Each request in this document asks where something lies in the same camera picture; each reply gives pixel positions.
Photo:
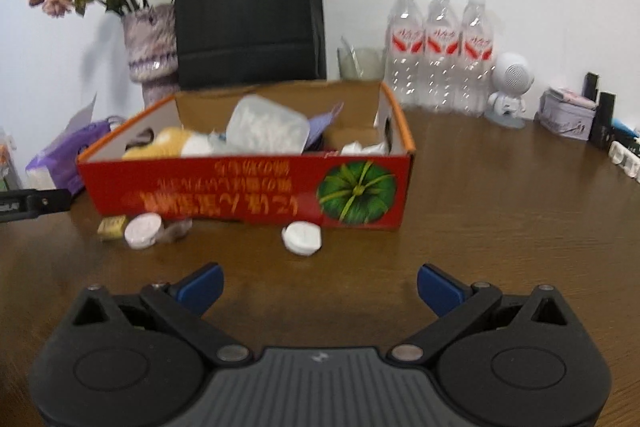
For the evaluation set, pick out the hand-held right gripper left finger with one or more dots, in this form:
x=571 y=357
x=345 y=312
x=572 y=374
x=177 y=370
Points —
x=202 y=284

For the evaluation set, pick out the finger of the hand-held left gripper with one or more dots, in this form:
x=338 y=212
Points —
x=50 y=201

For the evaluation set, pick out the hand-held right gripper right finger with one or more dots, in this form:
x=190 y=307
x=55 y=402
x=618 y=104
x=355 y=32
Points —
x=440 y=287

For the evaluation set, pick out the red cardboard box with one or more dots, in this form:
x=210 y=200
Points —
x=225 y=192

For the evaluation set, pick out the clear plastic swab box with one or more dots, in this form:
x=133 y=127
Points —
x=265 y=127

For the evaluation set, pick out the purple packet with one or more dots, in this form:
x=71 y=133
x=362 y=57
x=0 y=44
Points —
x=320 y=124

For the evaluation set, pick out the rack of colourful items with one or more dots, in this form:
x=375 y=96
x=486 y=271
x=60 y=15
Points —
x=6 y=162

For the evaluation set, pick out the brown clear round container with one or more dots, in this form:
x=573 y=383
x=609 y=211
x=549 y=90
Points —
x=176 y=231

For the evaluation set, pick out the pink white round container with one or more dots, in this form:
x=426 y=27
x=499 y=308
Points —
x=143 y=231

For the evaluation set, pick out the purple tissue pack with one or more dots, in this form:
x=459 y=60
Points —
x=65 y=157

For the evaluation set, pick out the small gold box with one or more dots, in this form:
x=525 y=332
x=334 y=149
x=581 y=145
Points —
x=112 y=228

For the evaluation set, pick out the yellow white plush toy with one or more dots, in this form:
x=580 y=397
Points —
x=170 y=142

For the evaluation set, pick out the white crumpled paper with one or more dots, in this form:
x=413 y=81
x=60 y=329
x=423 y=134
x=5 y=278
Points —
x=362 y=148

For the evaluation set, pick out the purple white knitted vase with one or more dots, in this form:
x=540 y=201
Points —
x=150 y=42

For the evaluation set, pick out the pale printed tin box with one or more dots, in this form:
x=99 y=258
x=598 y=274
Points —
x=565 y=119

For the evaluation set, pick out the white robot figurine speaker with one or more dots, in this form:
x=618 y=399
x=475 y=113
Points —
x=515 y=74

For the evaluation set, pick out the clear water bottle red label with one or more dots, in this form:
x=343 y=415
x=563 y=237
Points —
x=476 y=62
x=442 y=57
x=405 y=52

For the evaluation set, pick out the glass cup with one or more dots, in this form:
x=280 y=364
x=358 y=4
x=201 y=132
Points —
x=370 y=64

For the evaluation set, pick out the blue flat thing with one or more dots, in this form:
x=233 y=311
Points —
x=625 y=127

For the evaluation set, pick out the spoon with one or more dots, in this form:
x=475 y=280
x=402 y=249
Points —
x=350 y=49

